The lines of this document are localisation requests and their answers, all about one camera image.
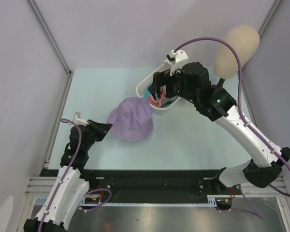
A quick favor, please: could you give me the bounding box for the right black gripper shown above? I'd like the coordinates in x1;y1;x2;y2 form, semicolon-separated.
147;66;198;105

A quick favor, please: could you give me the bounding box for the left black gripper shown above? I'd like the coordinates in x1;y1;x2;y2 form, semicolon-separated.
83;119;112;151

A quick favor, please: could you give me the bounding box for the pink bucket hat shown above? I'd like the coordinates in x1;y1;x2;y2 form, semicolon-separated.
147;87;168;108

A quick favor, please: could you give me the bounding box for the purple bucket hat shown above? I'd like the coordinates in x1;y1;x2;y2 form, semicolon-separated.
107;97;153;142

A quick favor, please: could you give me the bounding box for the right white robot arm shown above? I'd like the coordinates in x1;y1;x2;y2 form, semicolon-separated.
148;62;290;194

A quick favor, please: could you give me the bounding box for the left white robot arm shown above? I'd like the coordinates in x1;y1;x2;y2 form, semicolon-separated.
23;118;112;232

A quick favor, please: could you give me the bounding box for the teal hat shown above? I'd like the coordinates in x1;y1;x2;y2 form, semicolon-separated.
144;89;177;108

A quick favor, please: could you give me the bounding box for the white plastic basket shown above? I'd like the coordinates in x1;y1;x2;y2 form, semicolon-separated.
136;63;181;114

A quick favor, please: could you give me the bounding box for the beige mannequin head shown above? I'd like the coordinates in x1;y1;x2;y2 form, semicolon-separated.
213;25;260;80

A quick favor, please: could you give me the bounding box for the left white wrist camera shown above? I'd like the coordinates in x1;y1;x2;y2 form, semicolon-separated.
72;112;88;126

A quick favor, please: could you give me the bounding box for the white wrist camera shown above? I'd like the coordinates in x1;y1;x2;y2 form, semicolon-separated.
72;112;88;126
164;50;189;76

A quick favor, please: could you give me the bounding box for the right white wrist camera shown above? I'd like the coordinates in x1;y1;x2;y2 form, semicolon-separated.
164;50;189;76

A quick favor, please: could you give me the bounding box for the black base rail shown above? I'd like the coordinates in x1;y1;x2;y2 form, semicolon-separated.
80;170;231;204

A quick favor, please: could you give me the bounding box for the white cable duct left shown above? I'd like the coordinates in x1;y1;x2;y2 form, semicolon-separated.
34;196;101;207

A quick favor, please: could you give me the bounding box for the white cable duct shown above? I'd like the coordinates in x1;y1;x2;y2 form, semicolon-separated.
207;195;233;205
34;196;101;207

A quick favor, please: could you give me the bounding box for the aluminium frame rail left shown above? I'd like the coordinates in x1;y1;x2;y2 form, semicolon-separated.
25;177;56;196

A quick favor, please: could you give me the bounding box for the aluminium frame rail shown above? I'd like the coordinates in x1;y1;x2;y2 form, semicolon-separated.
241;177;287;198
25;177;56;196

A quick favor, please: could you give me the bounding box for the white cable duct right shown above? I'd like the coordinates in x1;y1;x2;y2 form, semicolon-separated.
207;195;233;205

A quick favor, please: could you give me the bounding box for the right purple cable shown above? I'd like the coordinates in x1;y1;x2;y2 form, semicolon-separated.
174;36;290;197

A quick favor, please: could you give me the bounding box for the aluminium frame rail right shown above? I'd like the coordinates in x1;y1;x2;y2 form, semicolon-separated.
241;177;287;198

